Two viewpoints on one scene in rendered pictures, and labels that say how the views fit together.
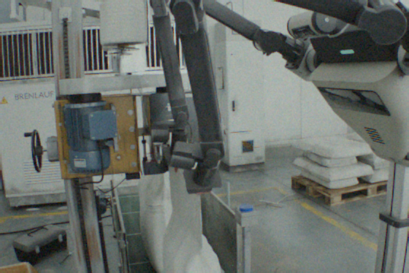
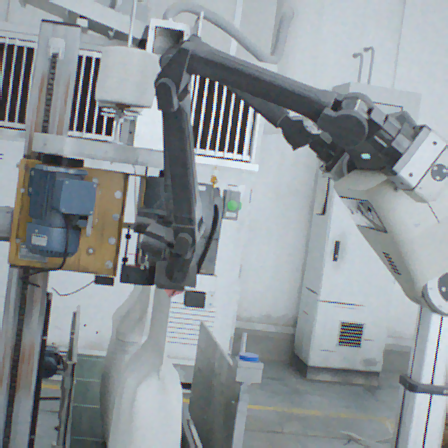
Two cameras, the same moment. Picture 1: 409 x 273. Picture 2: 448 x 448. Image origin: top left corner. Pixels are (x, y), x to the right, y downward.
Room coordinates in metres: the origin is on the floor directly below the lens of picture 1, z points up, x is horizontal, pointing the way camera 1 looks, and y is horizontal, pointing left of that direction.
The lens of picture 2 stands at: (-1.08, -0.34, 1.37)
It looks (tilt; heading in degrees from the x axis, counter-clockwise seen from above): 3 degrees down; 7
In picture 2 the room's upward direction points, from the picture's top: 8 degrees clockwise
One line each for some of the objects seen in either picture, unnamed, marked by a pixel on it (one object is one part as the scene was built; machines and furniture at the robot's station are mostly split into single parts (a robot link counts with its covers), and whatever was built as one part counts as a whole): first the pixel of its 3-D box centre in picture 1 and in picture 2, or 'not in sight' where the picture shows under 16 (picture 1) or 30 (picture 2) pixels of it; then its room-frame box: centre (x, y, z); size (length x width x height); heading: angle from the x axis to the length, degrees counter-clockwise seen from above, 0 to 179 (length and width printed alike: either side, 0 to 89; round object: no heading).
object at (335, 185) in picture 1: (328, 176); not in sight; (4.08, -1.42, 0.20); 0.66 x 0.44 x 0.12; 16
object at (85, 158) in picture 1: (88, 136); (56, 211); (1.30, 0.42, 1.21); 0.15 x 0.15 x 0.25
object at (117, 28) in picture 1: (122, 23); (127, 78); (1.35, 0.28, 1.61); 0.17 x 0.17 x 0.17
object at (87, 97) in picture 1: (85, 97); (62, 161); (1.30, 0.42, 1.35); 0.12 x 0.12 x 0.04
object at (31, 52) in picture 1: (93, 109); (71, 203); (4.57, 1.36, 1.05); 2.28 x 1.16 x 2.09; 106
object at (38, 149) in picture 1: (36, 150); not in sight; (1.45, 0.70, 1.13); 0.18 x 0.11 x 0.18; 16
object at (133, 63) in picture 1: (129, 39); (159, 88); (3.91, 0.74, 1.82); 0.51 x 0.27 x 0.71; 16
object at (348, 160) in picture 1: (329, 156); not in sight; (4.10, -1.42, 0.44); 0.66 x 0.42 x 0.14; 10
